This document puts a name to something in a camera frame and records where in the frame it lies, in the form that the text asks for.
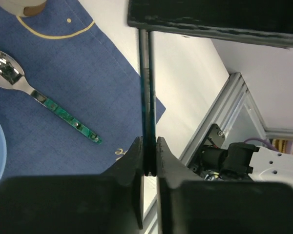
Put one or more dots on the metal spoon teal handle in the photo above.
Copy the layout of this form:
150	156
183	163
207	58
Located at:
12	77

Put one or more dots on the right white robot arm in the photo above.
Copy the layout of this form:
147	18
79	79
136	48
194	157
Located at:
240	161

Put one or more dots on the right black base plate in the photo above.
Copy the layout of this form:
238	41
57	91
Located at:
214	137

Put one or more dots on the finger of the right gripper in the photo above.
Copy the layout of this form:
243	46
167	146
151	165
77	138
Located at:
262	22

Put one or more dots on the small metal cup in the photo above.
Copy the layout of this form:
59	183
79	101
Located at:
23	8

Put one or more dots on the blue cloth placemat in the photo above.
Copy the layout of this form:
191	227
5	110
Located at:
70	60

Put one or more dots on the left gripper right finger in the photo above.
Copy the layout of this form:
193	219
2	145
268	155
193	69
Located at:
187	204

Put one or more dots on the aluminium mounting rail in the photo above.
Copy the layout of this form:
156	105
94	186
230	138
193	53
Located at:
234	111

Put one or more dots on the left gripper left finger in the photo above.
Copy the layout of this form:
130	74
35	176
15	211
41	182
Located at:
108	203

